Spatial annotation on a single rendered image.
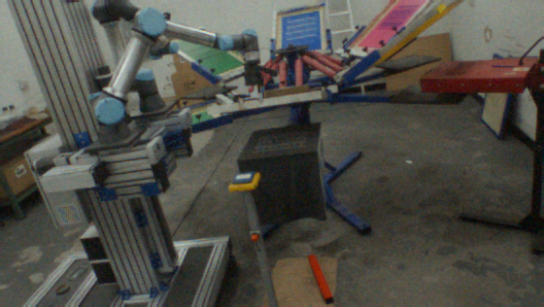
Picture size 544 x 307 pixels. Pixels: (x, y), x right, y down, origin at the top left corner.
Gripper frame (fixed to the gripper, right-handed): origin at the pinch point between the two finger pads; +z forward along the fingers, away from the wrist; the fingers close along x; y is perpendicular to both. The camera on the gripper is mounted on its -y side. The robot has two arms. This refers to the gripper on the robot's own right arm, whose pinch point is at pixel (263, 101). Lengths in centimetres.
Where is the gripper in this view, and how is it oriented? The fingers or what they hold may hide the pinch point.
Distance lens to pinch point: 209.1
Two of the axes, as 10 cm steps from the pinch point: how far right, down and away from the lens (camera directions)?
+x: -1.8, 1.3, -9.8
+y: -9.7, 1.2, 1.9
